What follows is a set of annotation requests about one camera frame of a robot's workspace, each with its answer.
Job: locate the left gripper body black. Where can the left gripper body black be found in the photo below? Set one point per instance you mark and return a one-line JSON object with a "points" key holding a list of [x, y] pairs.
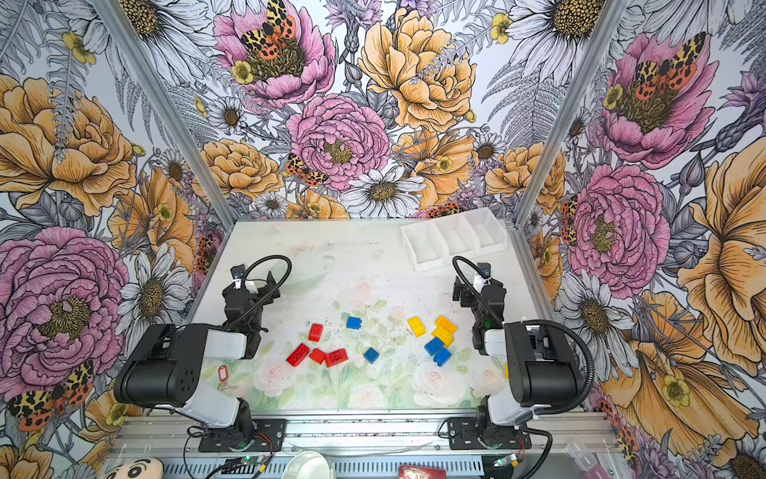
{"points": [[240, 299]]}

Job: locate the white three-compartment container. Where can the white three-compartment container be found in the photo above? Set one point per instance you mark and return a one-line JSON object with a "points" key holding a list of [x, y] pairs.
{"points": [[430, 244]]}

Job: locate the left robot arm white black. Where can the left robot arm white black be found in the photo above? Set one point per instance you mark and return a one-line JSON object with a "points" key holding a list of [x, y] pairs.
{"points": [[163, 370]]}

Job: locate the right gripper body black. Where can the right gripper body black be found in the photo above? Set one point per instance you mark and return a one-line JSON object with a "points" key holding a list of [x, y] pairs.
{"points": [[476, 297]]}

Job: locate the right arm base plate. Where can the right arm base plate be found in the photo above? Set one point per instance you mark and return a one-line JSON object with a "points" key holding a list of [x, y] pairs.
{"points": [[464, 433]]}

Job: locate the red lego brick long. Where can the red lego brick long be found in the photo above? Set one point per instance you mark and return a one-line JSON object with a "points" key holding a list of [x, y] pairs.
{"points": [[298, 355]]}

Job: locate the cartoon face plush toy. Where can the cartoon face plush toy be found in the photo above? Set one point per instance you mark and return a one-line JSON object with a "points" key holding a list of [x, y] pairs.
{"points": [[142, 468]]}

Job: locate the red lego brick small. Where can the red lego brick small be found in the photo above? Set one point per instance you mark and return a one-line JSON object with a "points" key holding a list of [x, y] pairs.
{"points": [[318, 356]]}

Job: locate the red box at bottom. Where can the red box at bottom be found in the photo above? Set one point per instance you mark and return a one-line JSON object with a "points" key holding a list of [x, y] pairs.
{"points": [[418, 472]]}

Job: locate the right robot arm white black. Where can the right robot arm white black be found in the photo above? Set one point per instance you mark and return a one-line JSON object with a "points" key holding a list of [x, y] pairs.
{"points": [[551, 368]]}

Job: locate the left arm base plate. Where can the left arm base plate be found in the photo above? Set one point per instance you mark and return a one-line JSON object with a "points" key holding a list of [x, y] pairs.
{"points": [[264, 435]]}

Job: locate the blue lego brick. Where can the blue lego brick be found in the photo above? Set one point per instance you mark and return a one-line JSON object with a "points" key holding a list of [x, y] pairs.
{"points": [[354, 323], [371, 355], [434, 345], [442, 356]]}

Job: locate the clear plastic container corner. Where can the clear plastic container corner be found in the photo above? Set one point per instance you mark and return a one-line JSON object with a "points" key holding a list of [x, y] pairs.
{"points": [[586, 461]]}

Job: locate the yellow lego brick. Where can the yellow lego brick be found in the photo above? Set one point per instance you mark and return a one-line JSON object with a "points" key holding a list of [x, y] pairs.
{"points": [[443, 323], [444, 336], [416, 326]]}

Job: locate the white round bowl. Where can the white round bowl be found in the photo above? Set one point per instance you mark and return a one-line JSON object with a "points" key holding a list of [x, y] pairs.
{"points": [[309, 465]]}

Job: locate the aluminium frame rail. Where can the aluminium frame rail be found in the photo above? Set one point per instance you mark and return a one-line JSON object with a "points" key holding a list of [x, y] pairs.
{"points": [[333, 433]]}

